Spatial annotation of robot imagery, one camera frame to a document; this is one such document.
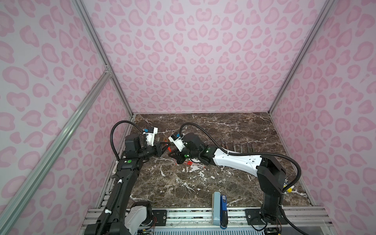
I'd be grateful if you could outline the blue grey camera mount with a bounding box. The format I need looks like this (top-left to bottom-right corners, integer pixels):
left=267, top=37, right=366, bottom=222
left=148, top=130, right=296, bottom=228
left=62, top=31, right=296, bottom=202
left=212, top=192, right=228, bottom=230

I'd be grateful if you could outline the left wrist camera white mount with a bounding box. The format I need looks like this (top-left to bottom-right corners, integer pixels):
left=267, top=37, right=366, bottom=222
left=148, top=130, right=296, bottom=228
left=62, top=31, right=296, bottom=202
left=144, top=126, right=158, bottom=146

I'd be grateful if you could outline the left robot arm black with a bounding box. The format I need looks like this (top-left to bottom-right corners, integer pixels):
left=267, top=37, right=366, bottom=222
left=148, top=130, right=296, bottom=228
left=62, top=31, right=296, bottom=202
left=84, top=121, right=168, bottom=235

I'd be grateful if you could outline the aluminium frame corner post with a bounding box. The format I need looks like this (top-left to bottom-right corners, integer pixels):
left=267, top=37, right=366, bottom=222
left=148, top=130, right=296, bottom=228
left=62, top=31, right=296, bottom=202
left=268, top=0, right=337, bottom=116
left=72, top=0, right=134, bottom=118

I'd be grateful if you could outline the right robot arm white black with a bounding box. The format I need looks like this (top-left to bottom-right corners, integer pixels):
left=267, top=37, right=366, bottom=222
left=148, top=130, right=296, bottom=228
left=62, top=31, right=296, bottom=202
left=169, top=122, right=305, bottom=235

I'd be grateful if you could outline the aluminium frame corner post right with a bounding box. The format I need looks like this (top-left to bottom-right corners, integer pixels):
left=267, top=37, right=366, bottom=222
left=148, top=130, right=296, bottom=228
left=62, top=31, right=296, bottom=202
left=268, top=0, right=337, bottom=116

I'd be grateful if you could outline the red gel pen pair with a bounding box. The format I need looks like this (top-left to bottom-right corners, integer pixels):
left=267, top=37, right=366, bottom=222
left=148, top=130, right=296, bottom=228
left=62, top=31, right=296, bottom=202
left=186, top=161, right=205, bottom=169
left=184, top=161, right=205, bottom=168

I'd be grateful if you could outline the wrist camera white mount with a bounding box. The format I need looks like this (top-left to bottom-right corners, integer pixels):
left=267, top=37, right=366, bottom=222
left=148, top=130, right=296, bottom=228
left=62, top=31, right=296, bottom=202
left=144, top=126, right=158, bottom=146
left=168, top=133, right=185, bottom=152

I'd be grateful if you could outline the aluminium diagonal frame bar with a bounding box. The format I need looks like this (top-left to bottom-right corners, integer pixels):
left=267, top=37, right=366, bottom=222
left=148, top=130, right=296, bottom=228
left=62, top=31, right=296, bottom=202
left=1, top=72, right=112, bottom=235

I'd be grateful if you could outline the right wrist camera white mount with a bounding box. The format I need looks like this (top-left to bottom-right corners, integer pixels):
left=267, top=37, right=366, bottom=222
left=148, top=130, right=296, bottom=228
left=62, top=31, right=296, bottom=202
left=168, top=133, right=185, bottom=152

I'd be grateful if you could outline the aluminium frame corner post left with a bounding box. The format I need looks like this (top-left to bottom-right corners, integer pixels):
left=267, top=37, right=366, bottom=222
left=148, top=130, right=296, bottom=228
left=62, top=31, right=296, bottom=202
left=72, top=0, right=134, bottom=118

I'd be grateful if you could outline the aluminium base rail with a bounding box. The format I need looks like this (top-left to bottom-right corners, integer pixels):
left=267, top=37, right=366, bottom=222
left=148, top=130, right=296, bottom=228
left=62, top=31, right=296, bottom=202
left=152, top=206, right=336, bottom=235

